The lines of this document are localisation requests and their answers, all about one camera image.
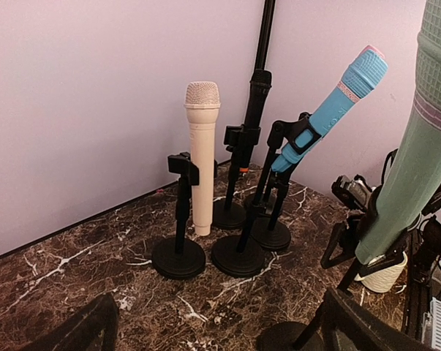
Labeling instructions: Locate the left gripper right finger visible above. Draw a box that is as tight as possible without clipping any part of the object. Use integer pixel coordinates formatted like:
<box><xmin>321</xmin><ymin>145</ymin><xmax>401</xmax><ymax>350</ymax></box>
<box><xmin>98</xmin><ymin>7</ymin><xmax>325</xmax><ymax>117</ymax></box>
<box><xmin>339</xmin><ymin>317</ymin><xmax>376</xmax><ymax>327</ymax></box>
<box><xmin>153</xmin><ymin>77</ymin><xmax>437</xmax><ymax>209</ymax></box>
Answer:
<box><xmin>321</xmin><ymin>288</ymin><xmax>430</xmax><ymax>351</ymax></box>

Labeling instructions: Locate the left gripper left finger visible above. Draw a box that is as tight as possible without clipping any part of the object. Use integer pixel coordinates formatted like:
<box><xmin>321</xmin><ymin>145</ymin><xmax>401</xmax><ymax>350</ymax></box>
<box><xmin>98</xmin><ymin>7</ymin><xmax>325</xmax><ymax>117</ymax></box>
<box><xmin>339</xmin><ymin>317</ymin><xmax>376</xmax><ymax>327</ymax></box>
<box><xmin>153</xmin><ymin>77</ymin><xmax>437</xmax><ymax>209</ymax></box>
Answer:
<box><xmin>21</xmin><ymin>293</ymin><xmax>118</xmax><ymax>350</ymax></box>

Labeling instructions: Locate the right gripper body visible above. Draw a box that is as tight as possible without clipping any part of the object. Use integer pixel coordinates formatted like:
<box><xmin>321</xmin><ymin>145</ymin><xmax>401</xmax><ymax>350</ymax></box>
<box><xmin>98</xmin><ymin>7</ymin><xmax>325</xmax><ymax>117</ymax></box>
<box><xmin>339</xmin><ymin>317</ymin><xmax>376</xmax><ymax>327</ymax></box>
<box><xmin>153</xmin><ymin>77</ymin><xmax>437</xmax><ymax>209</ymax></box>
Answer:
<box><xmin>331</xmin><ymin>175</ymin><xmax>373</xmax><ymax>211</ymax></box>

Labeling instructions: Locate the black stand of green microphone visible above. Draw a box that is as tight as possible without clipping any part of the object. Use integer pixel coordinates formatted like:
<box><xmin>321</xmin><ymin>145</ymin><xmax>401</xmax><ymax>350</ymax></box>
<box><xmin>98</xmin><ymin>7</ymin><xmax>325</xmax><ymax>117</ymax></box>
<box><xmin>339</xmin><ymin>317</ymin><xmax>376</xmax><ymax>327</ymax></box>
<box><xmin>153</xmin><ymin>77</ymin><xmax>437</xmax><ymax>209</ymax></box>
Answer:
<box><xmin>255</xmin><ymin>204</ymin><xmax>418</xmax><ymax>351</ymax></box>

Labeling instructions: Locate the mint green microphone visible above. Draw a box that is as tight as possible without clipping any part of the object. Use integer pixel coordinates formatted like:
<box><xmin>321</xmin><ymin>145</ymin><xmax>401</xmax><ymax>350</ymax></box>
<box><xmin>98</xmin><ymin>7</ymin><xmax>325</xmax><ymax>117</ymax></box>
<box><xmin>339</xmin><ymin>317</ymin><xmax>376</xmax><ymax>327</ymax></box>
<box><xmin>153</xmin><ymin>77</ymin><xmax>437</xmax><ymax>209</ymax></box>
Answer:
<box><xmin>355</xmin><ymin>1</ymin><xmax>441</xmax><ymax>264</ymax></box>

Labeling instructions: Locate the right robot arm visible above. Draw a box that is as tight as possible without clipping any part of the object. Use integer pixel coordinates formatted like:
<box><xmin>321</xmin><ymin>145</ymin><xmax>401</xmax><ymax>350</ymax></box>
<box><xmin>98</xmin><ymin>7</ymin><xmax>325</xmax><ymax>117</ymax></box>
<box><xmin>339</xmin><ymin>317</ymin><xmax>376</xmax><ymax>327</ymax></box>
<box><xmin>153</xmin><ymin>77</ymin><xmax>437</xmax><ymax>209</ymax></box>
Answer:
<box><xmin>320</xmin><ymin>175</ymin><xmax>441</xmax><ymax>350</ymax></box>

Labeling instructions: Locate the black stand of pink microphone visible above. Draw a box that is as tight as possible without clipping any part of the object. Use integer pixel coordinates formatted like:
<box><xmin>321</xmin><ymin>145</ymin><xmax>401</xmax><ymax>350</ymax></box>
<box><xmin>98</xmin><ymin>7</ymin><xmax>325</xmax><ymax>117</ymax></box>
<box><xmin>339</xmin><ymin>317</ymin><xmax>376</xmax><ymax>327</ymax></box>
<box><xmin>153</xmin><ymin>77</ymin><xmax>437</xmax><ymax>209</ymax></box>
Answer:
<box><xmin>251</xmin><ymin>170</ymin><xmax>291</xmax><ymax>252</ymax></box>

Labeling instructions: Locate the black stand of beige microphone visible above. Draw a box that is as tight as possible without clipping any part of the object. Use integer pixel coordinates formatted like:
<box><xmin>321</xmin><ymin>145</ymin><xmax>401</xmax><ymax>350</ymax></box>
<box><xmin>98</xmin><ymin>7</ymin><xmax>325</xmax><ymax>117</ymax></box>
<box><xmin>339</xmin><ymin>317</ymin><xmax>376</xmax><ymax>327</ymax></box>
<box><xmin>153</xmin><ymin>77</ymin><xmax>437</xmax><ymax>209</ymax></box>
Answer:
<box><xmin>151</xmin><ymin>152</ymin><xmax>206</xmax><ymax>280</ymax></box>

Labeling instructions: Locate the black stand of blue microphone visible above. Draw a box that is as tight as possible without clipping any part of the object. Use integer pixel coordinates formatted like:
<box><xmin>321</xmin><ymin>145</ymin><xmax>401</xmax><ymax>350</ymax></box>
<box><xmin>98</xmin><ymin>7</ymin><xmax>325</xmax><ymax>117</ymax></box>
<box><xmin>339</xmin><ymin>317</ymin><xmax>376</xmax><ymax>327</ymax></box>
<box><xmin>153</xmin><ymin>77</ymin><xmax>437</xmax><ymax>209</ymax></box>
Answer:
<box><xmin>211</xmin><ymin>113</ymin><xmax>311</xmax><ymax>278</ymax></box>

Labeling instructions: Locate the blue microphone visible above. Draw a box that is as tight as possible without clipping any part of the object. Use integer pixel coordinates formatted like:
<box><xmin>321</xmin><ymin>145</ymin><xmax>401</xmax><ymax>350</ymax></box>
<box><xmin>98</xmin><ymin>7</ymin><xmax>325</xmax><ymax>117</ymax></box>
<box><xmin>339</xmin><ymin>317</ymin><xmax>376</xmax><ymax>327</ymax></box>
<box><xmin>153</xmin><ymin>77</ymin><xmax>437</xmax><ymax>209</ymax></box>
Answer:
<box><xmin>271</xmin><ymin>45</ymin><xmax>388</xmax><ymax>173</ymax></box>

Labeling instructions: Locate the black stand of tall microphone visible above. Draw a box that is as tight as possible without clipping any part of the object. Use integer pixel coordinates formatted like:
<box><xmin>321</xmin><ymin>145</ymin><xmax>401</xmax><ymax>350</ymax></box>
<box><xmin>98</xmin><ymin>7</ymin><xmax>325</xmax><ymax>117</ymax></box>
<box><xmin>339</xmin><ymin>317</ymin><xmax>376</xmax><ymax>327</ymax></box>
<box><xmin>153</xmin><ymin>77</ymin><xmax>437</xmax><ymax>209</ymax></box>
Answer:
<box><xmin>213</xmin><ymin>124</ymin><xmax>260</xmax><ymax>230</ymax></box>

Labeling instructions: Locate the tall black microphone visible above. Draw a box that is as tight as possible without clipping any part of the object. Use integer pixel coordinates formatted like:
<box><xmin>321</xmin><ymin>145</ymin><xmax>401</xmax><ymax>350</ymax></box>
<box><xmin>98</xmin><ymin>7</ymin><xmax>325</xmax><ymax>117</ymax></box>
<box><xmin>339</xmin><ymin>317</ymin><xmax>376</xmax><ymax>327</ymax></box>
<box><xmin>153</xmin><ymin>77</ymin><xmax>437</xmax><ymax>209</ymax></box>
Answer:
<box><xmin>240</xmin><ymin>69</ymin><xmax>272</xmax><ymax>173</ymax></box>

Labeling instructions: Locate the beige microphone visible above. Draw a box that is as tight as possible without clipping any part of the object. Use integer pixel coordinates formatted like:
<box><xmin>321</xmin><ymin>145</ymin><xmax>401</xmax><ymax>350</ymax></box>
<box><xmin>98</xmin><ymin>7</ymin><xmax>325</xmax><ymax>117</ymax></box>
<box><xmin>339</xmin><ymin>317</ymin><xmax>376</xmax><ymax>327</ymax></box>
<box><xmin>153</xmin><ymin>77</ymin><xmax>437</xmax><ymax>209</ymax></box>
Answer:
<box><xmin>184</xmin><ymin>81</ymin><xmax>221</xmax><ymax>236</ymax></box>

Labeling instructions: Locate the cream ribbed mug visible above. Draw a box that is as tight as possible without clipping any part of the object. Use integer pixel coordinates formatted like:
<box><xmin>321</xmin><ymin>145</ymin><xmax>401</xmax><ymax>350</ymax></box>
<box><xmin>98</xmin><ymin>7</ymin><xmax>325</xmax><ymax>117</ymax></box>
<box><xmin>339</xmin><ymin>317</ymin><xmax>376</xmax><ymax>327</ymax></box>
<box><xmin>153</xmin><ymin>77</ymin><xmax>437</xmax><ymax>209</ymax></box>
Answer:
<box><xmin>354</xmin><ymin>252</ymin><xmax>408</xmax><ymax>293</ymax></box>

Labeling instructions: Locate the white cable duct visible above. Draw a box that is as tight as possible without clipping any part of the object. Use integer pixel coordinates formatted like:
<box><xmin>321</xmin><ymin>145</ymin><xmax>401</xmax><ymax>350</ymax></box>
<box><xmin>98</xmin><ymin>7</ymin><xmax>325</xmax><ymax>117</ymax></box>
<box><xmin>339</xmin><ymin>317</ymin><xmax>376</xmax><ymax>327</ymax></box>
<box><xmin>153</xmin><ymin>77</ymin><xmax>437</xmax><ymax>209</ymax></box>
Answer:
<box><xmin>425</xmin><ymin>297</ymin><xmax>441</xmax><ymax>351</ymax></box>

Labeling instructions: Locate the black right corner post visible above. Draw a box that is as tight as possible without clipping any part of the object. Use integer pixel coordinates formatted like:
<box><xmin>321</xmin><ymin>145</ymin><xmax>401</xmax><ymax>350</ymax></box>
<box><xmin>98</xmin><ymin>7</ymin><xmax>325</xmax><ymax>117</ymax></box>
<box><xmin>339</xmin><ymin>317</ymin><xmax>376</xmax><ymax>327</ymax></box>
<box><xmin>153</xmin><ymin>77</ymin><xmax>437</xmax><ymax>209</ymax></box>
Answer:
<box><xmin>255</xmin><ymin>0</ymin><xmax>278</xmax><ymax>83</ymax></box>

